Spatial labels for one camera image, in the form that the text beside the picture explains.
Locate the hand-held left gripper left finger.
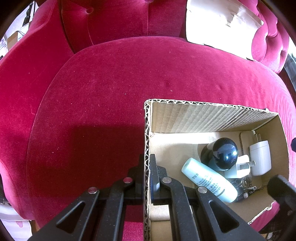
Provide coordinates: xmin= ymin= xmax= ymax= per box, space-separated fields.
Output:
xmin=28 ymin=154 xmax=145 ymax=241

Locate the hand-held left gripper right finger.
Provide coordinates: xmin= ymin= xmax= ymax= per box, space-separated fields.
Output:
xmin=149 ymin=154 xmax=265 ymax=241

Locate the keychain with blue fob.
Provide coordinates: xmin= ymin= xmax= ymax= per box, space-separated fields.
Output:
xmin=231 ymin=176 xmax=264 ymax=200

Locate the large white charger plug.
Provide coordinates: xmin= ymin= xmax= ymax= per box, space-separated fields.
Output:
xmin=249 ymin=133 xmax=271 ymax=176

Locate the small white charger plug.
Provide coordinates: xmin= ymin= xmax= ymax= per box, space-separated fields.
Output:
xmin=223 ymin=155 xmax=256 ymax=179

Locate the white cosmetic bottle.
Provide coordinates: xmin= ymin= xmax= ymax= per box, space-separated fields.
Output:
xmin=181 ymin=158 xmax=238 ymax=203

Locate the glossy black ball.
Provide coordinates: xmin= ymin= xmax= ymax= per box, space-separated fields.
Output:
xmin=213 ymin=137 xmax=238 ymax=171

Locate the cardboard box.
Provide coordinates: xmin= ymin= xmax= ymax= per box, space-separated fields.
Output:
xmin=143 ymin=99 xmax=290 ymax=241

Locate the red velvet tufted sofa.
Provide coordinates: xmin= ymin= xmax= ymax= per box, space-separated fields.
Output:
xmin=0 ymin=0 xmax=296 ymax=241

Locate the white printed cloth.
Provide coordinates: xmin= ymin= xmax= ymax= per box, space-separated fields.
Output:
xmin=0 ymin=204 xmax=33 ymax=241

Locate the creased brown paper sheet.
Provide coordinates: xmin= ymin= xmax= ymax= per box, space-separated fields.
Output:
xmin=186 ymin=0 xmax=264 ymax=62

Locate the small brown cardboard carton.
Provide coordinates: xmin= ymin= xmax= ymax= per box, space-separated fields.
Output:
xmin=7 ymin=31 xmax=21 ymax=47

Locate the black power cord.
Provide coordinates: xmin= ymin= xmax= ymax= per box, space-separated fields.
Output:
xmin=22 ymin=0 xmax=38 ymax=25

